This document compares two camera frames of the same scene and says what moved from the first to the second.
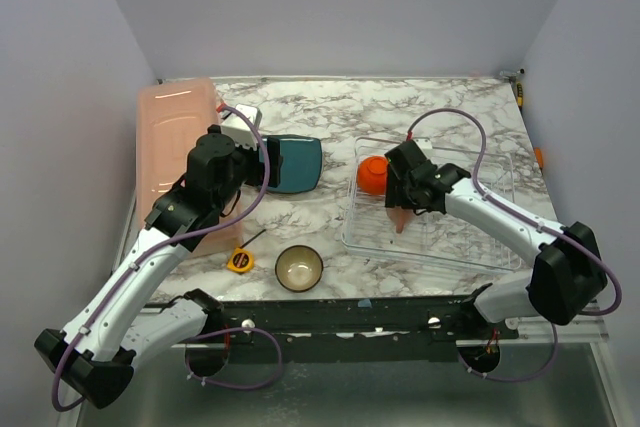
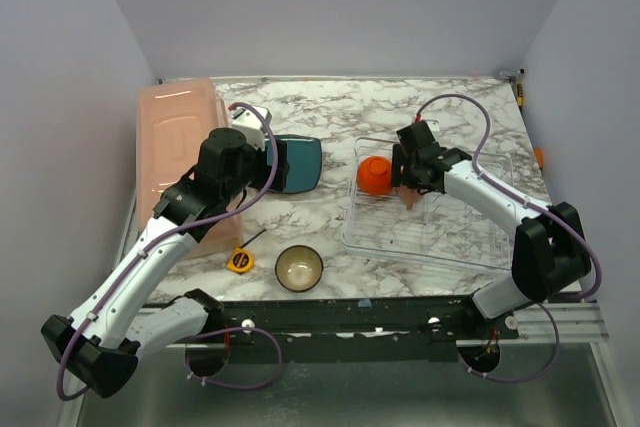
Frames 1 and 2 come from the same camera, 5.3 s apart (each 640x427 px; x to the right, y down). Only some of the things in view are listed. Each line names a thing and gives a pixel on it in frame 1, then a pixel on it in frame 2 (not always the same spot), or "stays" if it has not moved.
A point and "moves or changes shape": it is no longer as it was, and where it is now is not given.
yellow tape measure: (240, 261) stays
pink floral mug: (399, 217) moves or changes shape
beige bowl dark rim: (299, 268) stays
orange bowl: (372, 175) stays
